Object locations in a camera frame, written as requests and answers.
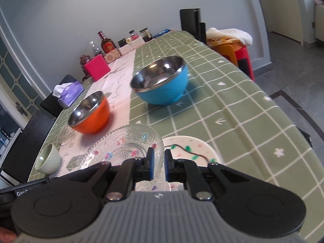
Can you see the person's left hand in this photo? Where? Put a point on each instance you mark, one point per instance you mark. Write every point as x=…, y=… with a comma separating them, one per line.
x=6, y=235

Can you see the blue steel-lined bowl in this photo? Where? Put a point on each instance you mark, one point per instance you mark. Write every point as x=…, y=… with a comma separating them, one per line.
x=164, y=88

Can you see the small clear glass dish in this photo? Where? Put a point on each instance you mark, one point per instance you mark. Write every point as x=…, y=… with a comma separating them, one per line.
x=63, y=135

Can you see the white floral ceramic plate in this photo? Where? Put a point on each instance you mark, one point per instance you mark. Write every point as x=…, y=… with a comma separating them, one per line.
x=192, y=146

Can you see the cream door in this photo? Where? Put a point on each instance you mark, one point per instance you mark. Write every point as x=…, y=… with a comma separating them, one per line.
x=281, y=7

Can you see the black chair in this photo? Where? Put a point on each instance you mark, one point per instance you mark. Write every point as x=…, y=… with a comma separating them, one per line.
x=25, y=146
x=189, y=22
x=57, y=101

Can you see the blue flat packet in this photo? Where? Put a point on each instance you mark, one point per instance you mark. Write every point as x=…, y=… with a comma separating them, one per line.
x=162, y=33

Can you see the clear patterned glass plate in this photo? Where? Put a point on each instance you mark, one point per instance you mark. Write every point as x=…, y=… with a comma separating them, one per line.
x=121, y=146

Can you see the clear glass bottle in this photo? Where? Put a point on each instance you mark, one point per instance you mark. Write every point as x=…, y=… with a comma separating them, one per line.
x=95, y=49

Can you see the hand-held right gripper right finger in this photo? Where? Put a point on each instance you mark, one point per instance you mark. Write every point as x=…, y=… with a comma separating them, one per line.
x=167, y=164

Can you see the white towel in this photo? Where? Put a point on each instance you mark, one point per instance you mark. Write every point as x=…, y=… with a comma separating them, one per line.
x=232, y=35

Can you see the brown liquor bottle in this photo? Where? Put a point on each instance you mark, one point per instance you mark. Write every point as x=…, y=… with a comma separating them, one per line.
x=107, y=44

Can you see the pink deer-print table runner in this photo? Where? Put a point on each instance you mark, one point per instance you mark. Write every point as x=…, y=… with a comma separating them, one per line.
x=119, y=81

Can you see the orange plastic stool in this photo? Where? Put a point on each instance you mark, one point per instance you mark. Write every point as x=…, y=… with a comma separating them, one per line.
x=222, y=52

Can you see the white holder box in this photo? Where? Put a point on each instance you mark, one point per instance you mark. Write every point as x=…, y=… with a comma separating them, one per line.
x=138, y=43
x=125, y=50

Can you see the small black-lidded jar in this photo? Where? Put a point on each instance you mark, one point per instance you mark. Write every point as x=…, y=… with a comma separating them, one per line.
x=133, y=34

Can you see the small green ceramic bowl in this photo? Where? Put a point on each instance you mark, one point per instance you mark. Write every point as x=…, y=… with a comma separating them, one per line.
x=49, y=162

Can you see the red plastic stool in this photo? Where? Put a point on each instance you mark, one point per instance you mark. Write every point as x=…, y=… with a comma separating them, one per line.
x=246, y=60

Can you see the glass-paned cabinet door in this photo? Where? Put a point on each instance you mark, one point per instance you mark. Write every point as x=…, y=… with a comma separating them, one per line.
x=17, y=81

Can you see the purple tissue pack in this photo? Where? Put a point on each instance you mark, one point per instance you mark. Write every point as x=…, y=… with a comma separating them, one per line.
x=72, y=91

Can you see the glass jar with dark contents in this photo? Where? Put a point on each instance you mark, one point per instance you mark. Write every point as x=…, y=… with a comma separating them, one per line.
x=146, y=35

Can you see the red cube box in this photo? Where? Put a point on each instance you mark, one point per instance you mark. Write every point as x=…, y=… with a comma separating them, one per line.
x=97, y=68

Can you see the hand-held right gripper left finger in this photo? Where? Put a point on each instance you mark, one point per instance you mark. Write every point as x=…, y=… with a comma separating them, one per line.
x=150, y=163

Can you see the dark lidded jar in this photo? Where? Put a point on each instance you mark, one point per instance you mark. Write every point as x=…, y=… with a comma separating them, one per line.
x=121, y=42

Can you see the beige sofa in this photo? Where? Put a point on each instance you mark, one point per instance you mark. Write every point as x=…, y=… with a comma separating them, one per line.
x=319, y=20

